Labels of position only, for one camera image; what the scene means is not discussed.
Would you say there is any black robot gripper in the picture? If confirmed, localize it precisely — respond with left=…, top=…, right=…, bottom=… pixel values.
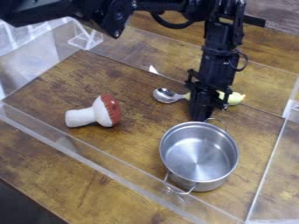
left=184, top=46, right=239, bottom=121

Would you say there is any green handled metal spoon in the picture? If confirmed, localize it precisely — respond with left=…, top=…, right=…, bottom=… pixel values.
left=153, top=88, right=245, bottom=105

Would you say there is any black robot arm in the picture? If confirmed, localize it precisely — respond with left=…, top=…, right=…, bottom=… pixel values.
left=0, top=0, right=245, bottom=121

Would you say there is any small stainless steel pot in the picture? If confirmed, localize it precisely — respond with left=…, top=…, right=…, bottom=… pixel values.
left=159, top=118, right=239, bottom=195

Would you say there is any red and white toy mushroom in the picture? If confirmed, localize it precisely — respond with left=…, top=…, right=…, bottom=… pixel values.
left=65, top=94, right=121, bottom=128

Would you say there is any black strip on table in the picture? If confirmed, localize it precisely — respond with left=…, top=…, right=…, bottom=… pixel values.
left=244, top=15, right=267, bottom=27

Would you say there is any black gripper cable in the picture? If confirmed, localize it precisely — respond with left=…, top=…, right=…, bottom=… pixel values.
left=228, top=48, right=249, bottom=73

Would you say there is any clear acrylic triangular bracket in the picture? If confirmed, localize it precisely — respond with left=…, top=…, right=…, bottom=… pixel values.
left=68, top=22, right=104, bottom=50

